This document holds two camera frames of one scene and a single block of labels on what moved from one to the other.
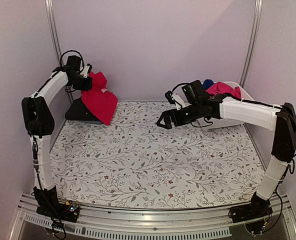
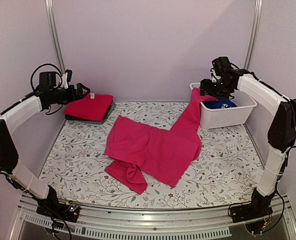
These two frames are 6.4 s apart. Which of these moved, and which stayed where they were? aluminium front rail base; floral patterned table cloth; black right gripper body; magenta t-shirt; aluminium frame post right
Moved: black right gripper body; magenta t-shirt
Stayed: aluminium frame post right; aluminium front rail base; floral patterned table cloth
